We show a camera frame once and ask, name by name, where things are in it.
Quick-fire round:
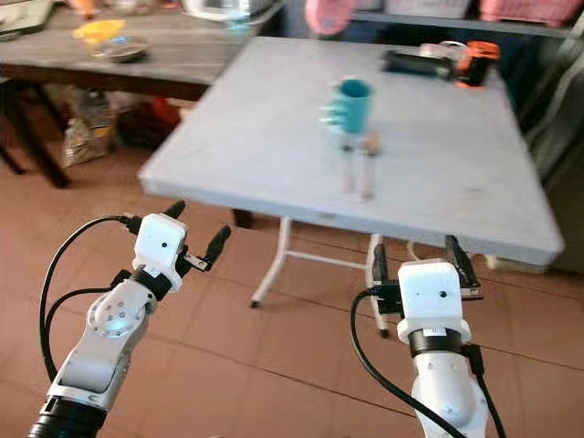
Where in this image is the pink plastic basket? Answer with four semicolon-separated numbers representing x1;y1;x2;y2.
478;0;584;27

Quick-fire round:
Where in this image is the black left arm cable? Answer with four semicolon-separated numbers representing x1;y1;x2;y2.
38;214;144;384

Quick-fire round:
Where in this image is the silver cutlery piece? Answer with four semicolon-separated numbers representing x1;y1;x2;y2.
360;134;381;203
339;137;358;195

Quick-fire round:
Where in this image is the white folding table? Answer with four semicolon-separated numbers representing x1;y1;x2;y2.
137;36;567;337

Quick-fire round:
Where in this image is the pink round object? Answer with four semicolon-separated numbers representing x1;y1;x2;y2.
304;0;355;37

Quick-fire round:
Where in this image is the white plastic bin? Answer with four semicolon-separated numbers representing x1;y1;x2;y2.
381;0;481;18

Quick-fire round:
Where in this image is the clear plastic bag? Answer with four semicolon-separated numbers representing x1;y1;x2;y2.
58;86;117;171

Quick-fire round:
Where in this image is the teal cup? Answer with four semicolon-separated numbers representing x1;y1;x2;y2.
320;77;374;139

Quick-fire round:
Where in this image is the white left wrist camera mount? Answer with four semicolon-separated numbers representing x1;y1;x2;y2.
132;212;189;280

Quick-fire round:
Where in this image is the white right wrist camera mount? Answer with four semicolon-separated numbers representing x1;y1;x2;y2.
396;259;475;345

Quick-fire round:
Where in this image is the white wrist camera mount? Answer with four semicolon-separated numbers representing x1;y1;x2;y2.
132;212;189;280
396;259;475;345

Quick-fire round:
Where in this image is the grey wooden counter table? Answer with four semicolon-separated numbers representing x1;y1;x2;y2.
0;5;255;190

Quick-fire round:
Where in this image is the stainless steel bowl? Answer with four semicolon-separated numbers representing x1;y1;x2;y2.
91;36;151;64

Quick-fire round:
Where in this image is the yellow plastic bowl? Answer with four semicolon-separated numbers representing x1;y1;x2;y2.
71;19;127;49

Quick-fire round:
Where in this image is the red box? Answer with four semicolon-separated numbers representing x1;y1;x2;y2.
121;95;182;152

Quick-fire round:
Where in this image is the orange and black device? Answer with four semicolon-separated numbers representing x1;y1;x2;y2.
454;40;503;90

